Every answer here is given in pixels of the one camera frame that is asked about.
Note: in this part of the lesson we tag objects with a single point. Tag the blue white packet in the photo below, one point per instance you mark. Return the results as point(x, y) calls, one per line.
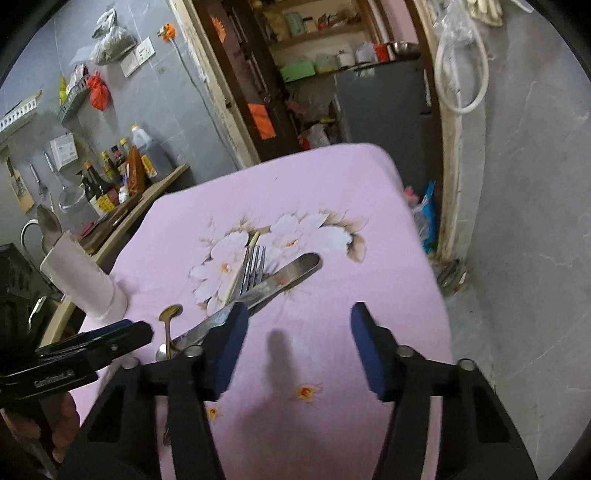
point(123, 194)

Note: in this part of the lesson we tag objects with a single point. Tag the green box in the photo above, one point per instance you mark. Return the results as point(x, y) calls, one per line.
point(298, 71)

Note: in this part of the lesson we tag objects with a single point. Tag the wall shelf unit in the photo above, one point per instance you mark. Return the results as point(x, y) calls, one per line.
point(318, 32)

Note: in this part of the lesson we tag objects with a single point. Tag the orange plug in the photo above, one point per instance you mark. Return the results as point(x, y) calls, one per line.
point(166, 32)

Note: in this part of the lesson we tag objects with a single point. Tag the white wall switch panel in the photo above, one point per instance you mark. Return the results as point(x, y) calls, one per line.
point(138, 56)

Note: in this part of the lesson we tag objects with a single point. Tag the steel peeler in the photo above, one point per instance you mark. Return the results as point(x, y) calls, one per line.
point(38, 177)

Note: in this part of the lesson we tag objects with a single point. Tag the steel table knife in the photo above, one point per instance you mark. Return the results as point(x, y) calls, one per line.
point(286, 273)

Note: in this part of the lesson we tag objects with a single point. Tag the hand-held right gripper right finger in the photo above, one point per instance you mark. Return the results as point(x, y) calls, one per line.
point(369, 350)

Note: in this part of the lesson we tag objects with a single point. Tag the orange food packet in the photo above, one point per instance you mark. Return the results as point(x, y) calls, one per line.
point(135, 173)

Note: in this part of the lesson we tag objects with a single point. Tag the wooden door frame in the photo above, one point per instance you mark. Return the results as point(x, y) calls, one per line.
point(455, 161)

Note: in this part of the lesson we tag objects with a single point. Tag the steel faucet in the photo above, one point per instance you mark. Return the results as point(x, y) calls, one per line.
point(25, 230)

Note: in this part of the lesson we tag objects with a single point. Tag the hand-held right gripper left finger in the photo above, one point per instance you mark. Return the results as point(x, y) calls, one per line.
point(231, 346)

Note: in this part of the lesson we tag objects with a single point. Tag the wooden cutting board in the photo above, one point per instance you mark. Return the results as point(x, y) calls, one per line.
point(111, 221)

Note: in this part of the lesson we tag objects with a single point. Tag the pink floral tablecloth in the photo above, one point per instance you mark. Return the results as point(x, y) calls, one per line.
point(323, 207)

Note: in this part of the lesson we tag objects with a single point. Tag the person's left hand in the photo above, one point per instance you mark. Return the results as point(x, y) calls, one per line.
point(64, 424)

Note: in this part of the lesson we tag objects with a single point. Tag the white hanging box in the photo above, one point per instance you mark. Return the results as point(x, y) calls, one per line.
point(63, 150)

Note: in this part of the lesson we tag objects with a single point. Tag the white plastic utensil basket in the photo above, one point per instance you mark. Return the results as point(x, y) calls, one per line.
point(78, 281)

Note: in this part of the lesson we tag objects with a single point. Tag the red cup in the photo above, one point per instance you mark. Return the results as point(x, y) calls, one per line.
point(380, 52)

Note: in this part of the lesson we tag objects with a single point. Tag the clear plastic bag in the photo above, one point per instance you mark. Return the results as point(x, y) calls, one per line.
point(447, 18)

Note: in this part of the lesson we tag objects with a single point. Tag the steel bowl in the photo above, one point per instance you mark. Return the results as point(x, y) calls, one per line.
point(402, 48)

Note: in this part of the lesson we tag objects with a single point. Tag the dark sauce bottle yellow label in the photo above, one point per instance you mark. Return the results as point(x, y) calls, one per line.
point(104, 199)

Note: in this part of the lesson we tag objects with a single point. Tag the small gold spoon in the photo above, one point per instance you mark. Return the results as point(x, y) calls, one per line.
point(170, 314)

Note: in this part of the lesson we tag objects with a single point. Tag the large oil jug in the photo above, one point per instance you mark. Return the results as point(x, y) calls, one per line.
point(152, 154)

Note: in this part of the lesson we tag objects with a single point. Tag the clear bag of dried goods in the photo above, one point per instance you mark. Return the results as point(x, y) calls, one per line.
point(111, 44)

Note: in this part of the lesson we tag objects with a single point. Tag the seasoning packets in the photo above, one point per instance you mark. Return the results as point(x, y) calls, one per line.
point(74, 78)

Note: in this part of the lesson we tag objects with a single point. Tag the cream rubber gloves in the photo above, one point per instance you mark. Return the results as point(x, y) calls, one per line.
point(485, 9)

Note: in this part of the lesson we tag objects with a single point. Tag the steel fork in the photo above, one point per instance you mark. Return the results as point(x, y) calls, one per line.
point(251, 272)
point(232, 284)

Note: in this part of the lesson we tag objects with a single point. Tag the white wall basket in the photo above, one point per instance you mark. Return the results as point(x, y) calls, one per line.
point(18, 113)

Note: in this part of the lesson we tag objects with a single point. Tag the dark wooden door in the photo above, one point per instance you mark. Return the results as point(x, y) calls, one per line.
point(240, 83)

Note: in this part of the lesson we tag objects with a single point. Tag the red plastic bag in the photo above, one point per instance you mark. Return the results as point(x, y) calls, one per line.
point(99, 92)

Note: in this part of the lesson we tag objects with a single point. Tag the steel mesh strainer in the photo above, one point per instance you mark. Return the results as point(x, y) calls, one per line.
point(71, 198)

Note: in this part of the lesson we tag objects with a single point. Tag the yellow cap bottle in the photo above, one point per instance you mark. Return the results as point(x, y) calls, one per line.
point(123, 148)

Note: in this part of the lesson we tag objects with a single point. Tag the grey refrigerator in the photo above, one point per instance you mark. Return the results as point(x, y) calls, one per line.
point(383, 101)

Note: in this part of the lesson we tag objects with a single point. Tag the grey wall rack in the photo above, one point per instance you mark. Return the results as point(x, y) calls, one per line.
point(74, 104)

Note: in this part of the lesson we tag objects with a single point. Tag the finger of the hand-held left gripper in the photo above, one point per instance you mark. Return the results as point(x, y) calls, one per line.
point(106, 339)

